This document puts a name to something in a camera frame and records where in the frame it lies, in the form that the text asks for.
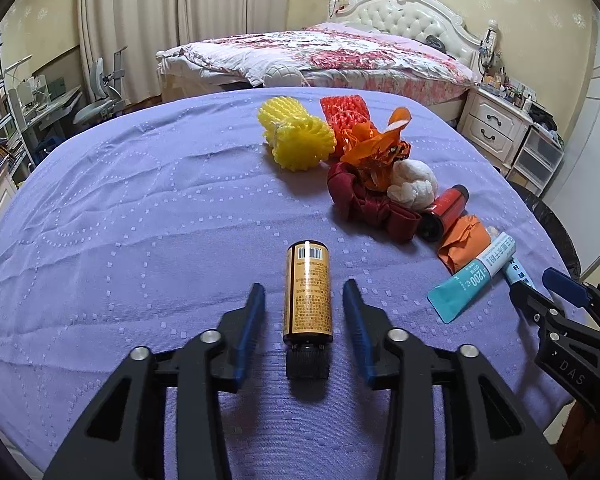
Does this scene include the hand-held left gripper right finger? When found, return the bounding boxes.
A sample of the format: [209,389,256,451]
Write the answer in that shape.
[342,278,568,480]

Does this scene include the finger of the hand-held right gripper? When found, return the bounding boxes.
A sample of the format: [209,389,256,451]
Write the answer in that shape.
[542,267,600,323]
[510,282,568,333]

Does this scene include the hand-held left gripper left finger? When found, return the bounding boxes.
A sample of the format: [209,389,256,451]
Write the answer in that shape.
[45,282,267,480]

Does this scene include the white and blue tube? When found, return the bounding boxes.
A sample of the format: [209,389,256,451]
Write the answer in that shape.
[502,257,536,291]

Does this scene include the trash bin with black bag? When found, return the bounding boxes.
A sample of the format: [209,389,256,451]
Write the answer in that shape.
[522,195,581,281]

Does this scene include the teal tube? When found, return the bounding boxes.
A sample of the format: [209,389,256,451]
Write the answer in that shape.
[426,232,517,324]

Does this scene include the amber bottle with gold label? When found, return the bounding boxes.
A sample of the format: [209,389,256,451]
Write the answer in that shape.
[282,241,335,380]

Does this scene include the orange paper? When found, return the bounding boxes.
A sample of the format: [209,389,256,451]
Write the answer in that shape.
[436,215,491,277]

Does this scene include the red bottle with black cap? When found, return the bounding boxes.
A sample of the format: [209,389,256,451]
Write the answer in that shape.
[417,185,470,242]

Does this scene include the dark red scrunchie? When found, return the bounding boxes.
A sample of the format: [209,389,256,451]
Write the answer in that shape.
[327,162,436,244]

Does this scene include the white tissue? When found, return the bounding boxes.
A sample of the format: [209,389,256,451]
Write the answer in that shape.
[387,159,438,211]

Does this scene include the orange plastic wrapper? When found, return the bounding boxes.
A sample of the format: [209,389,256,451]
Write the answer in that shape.
[340,107,412,193]

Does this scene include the yellow foam fruit net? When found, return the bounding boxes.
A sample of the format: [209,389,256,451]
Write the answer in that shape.
[258,97,337,172]

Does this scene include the red foam fruit net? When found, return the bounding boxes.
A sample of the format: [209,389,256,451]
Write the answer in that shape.
[320,94,373,136]

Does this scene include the person's right forearm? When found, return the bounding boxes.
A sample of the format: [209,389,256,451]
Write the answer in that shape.
[557,400,600,480]

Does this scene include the clear plastic drawer unit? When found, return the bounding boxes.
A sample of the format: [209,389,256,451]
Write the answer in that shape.
[505,125,565,196]

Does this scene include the purple tablecloth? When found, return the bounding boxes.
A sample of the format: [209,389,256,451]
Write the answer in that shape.
[0,87,576,480]

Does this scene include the black cloth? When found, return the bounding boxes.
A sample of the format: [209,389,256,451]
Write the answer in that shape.
[530,107,561,133]

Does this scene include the white nightstand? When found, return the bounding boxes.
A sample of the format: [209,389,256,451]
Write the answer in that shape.
[457,85,531,173]

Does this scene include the cluster of small bottles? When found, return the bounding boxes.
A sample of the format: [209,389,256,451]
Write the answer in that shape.
[480,72,536,111]

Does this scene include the white ball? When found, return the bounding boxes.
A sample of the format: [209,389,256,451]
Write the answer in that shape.
[265,65,303,88]

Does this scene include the gray desk chair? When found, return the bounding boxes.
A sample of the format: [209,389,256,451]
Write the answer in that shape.
[74,57,126,126]

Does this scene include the floral quilt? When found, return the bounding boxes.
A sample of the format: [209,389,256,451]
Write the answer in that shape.
[156,22,476,106]

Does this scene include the gray metal stand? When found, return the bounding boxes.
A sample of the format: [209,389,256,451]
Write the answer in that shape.
[105,50,128,83]

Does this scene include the gray desk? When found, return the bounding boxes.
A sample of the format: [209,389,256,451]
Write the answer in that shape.
[10,85,83,151]

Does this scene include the white tufted bed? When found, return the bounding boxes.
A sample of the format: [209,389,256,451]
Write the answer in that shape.
[155,0,483,121]

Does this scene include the beige curtains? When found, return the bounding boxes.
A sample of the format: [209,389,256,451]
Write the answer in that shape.
[77,0,293,106]

